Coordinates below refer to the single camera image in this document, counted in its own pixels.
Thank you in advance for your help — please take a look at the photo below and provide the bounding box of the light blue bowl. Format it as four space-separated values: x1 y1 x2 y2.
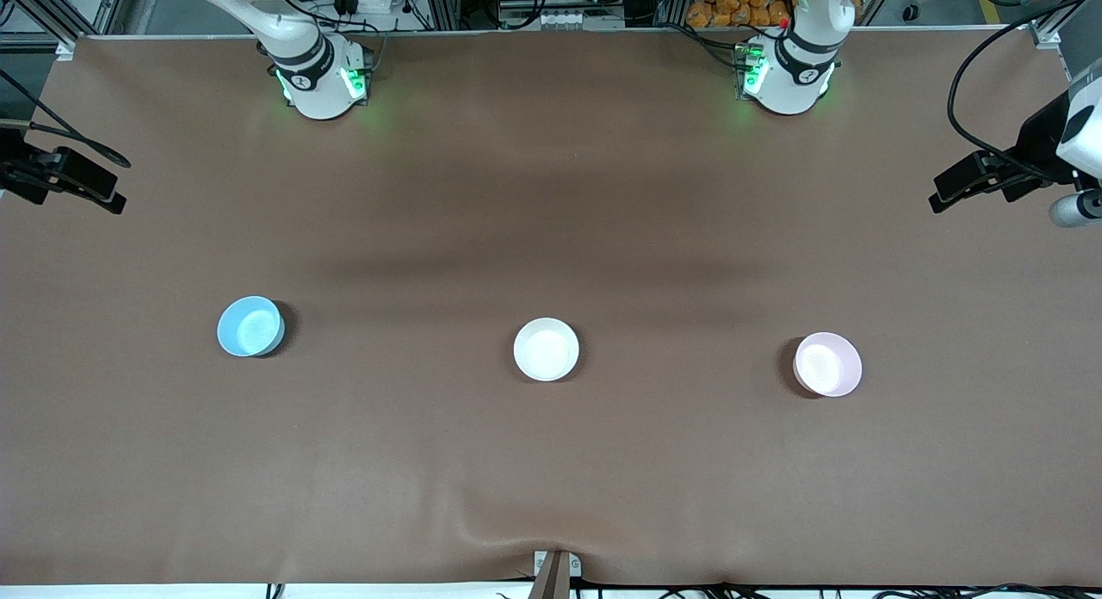
216 295 286 358

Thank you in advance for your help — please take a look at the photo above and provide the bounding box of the pale pink bowl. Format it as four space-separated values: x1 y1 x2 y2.
793 332 863 398

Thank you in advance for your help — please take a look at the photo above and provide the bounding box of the white bowl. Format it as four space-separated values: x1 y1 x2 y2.
513 317 580 382

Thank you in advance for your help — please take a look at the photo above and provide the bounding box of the pile of orange buns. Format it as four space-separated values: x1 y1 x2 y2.
686 0 793 29

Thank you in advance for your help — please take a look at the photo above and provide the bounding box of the brown table mat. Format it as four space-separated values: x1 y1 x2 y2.
0 27 1102 588

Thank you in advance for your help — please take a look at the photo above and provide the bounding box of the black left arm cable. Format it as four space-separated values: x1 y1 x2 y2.
947 3 1102 182

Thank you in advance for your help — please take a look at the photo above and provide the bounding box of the small metal bracket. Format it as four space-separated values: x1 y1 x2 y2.
533 550 583 579

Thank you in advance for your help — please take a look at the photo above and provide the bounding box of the brown camera post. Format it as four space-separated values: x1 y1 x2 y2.
527 552 571 599

